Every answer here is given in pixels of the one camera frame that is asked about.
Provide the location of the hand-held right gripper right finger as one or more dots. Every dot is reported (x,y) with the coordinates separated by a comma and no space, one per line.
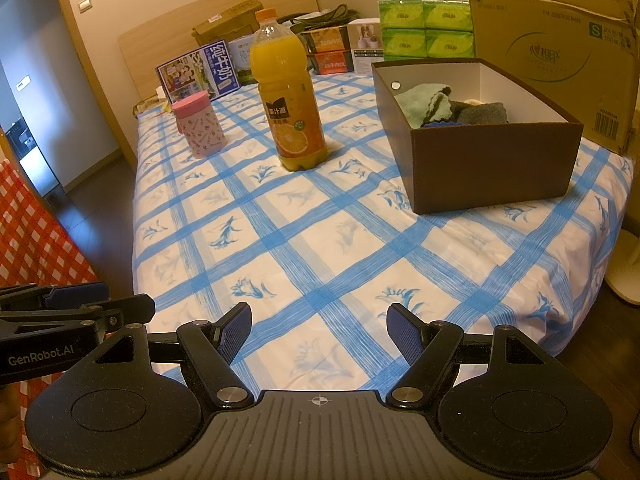
(405,330)

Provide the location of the blue milk carton box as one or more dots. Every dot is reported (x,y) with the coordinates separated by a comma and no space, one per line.
(195,72)

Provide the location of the red checked cloth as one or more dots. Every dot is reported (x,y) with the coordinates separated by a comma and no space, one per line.
(40,240)

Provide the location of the milk box with cow picture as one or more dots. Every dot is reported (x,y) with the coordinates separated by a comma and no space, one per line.
(242,60)

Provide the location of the bed with blue checked sheet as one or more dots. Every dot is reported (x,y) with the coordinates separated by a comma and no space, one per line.
(300,240)

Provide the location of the white cloth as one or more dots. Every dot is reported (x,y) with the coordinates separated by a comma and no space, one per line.
(472,101)

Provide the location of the grey cloth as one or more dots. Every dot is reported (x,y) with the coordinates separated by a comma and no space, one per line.
(485,112)

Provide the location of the orange juice bottle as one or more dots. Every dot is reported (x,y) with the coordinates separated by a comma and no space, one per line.
(290,95)

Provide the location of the brown woven basket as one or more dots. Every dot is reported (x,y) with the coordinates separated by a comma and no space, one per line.
(150,105)

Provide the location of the blue fluffy towel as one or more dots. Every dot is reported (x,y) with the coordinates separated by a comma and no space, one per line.
(440,123)

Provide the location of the pink patterned cup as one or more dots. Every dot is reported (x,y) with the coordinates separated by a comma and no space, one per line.
(200,127)

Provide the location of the wall light switch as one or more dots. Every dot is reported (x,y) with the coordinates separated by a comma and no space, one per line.
(85,5)

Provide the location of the wooden door frame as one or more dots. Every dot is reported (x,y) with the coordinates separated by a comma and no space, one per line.
(97,90)

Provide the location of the white product box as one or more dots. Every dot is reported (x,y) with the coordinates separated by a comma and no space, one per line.
(366,42)

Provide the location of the stack of green tissue packs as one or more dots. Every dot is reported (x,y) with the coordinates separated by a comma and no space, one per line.
(425,27)

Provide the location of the light green cloth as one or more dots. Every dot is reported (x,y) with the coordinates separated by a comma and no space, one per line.
(420,102)

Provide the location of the orange packaged food box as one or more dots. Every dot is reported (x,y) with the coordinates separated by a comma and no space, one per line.
(332,63)
(327,40)

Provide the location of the black bag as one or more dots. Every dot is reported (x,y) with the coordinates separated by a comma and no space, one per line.
(330,15)

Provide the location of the wooden headboard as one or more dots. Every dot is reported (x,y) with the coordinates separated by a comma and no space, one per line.
(165,40)

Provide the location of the brown box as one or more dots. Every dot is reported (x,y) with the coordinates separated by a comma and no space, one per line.
(490,165)

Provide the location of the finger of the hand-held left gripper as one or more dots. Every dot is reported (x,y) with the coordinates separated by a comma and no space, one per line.
(130,307)
(75,294)

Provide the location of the large cardboard box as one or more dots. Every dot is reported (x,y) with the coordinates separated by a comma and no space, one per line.
(550,45)

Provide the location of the small cardboard box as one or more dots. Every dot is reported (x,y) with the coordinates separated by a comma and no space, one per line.
(220,27)

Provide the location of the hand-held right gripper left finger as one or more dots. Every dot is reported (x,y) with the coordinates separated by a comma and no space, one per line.
(235,330)

